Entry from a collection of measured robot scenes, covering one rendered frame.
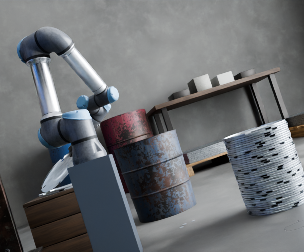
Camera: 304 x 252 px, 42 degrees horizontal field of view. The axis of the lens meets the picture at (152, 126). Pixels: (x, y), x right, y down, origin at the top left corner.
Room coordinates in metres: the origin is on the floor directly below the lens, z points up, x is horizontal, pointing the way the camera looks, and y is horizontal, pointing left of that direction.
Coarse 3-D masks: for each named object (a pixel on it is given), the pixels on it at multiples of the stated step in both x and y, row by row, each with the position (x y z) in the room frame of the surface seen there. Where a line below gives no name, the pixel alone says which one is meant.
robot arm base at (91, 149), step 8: (96, 136) 1.70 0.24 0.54; (72, 144) 1.67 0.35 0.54; (80, 144) 1.65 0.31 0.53; (88, 144) 1.65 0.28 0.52; (96, 144) 1.67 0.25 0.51; (72, 152) 1.68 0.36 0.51; (80, 152) 1.64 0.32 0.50; (88, 152) 1.63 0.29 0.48; (96, 152) 1.64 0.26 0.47; (104, 152) 1.68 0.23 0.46; (72, 160) 1.68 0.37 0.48; (80, 160) 1.63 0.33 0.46; (88, 160) 1.63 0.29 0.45
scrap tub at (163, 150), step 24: (144, 144) 2.30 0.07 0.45; (168, 144) 2.35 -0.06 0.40; (120, 168) 2.47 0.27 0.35; (144, 168) 2.31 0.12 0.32; (168, 168) 2.33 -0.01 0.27; (144, 192) 2.34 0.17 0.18; (168, 192) 2.32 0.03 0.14; (192, 192) 2.45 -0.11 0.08; (144, 216) 2.38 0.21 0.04; (168, 216) 2.32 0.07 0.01
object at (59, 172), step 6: (66, 156) 2.11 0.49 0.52; (60, 162) 2.09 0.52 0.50; (66, 162) 2.18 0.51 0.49; (72, 162) 2.27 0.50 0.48; (54, 168) 2.07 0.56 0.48; (60, 168) 2.18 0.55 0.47; (66, 168) 2.26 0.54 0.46; (48, 174) 2.06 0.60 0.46; (54, 174) 2.14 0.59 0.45; (60, 174) 2.25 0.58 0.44; (66, 174) 2.32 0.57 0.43; (48, 180) 2.12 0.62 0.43; (54, 180) 2.21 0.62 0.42; (60, 180) 2.30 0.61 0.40; (42, 186) 2.10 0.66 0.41; (48, 186) 2.19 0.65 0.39; (54, 186) 2.28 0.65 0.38
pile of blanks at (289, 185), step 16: (272, 128) 1.75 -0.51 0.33; (288, 128) 1.73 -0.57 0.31; (224, 144) 1.80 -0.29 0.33; (240, 144) 1.68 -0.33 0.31; (256, 144) 1.65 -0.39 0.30; (272, 144) 1.64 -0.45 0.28; (288, 144) 1.68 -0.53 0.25; (240, 160) 1.70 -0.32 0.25; (256, 160) 1.65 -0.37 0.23; (272, 160) 1.64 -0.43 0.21; (288, 160) 1.65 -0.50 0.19; (240, 176) 1.73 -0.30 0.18; (256, 176) 1.66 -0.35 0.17; (272, 176) 1.64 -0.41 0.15; (288, 176) 1.64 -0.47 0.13; (256, 192) 1.68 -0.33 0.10; (272, 192) 1.65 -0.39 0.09; (288, 192) 1.64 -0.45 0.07; (256, 208) 1.70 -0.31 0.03; (272, 208) 1.65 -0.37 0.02; (288, 208) 1.64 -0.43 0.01
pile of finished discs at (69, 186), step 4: (68, 184) 2.35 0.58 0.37; (56, 188) 2.33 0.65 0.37; (60, 188) 2.07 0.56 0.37; (64, 188) 2.07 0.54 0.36; (68, 188) 2.07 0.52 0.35; (48, 192) 2.08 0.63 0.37; (52, 192) 2.07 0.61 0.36; (56, 192) 2.07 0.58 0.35; (40, 196) 2.13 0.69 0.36; (44, 196) 2.10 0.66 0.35
